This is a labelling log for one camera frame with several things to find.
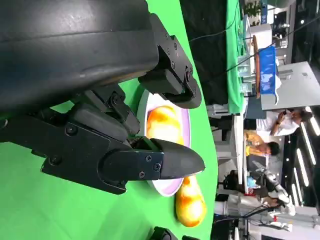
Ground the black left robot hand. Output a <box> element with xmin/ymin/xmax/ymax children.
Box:
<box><xmin>0</xmin><ymin>0</ymin><xmax>206</xmax><ymax>196</ymax></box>

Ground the black backdrop curtain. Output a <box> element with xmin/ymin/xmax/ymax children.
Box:
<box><xmin>179</xmin><ymin>0</ymin><xmax>242</xmax><ymax>106</ymax></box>

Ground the person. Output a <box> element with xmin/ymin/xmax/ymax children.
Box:
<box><xmin>243</xmin><ymin>129</ymin><xmax>281</xmax><ymax>157</ymax></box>
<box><xmin>256</xmin><ymin>108</ymin><xmax>313</xmax><ymax>137</ymax></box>

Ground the black bag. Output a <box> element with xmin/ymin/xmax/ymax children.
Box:
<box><xmin>222</xmin><ymin>169</ymin><xmax>242</xmax><ymax>191</ymax></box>

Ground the brown wooden board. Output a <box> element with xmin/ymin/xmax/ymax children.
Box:
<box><xmin>251</xmin><ymin>34</ymin><xmax>261</xmax><ymax>100</ymax></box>

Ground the white desk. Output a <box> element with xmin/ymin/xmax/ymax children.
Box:
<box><xmin>216</xmin><ymin>114</ymin><xmax>245</xmax><ymax>193</ymax></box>

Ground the green cloth on background table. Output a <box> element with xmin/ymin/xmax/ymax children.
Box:
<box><xmin>226</xmin><ymin>0</ymin><xmax>249</xmax><ymax>116</ymax></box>

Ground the ceiling light strip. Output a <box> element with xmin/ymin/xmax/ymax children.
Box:
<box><xmin>301</xmin><ymin>122</ymin><xmax>317</xmax><ymax>166</ymax></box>
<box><xmin>292</xmin><ymin>167</ymin><xmax>310</xmax><ymax>187</ymax></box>

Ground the lilac plate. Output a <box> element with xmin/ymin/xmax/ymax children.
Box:
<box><xmin>136</xmin><ymin>88</ymin><xmax>192</xmax><ymax>198</ymax></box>

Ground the thin black hanging cable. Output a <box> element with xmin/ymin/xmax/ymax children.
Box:
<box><xmin>188</xmin><ymin>27</ymin><xmax>228</xmax><ymax>43</ymax></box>

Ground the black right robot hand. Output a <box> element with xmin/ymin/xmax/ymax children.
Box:
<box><xmin>152</xmin><ymin>226</ymin><xmax>201</xmax><ymax>240</ymax></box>

